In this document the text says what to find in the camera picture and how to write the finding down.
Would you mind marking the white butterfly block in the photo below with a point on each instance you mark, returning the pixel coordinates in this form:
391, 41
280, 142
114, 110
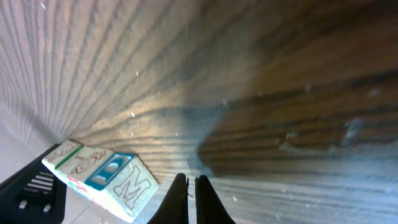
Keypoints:
60, 155

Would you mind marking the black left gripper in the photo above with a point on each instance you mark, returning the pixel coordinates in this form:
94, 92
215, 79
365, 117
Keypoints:
33, 195

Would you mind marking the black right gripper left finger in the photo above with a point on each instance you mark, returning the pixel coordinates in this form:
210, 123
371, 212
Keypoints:
174, 207

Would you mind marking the white red sided block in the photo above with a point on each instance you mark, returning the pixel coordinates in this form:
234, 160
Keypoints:
123, 185

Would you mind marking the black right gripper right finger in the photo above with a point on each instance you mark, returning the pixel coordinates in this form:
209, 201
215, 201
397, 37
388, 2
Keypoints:
210, 209

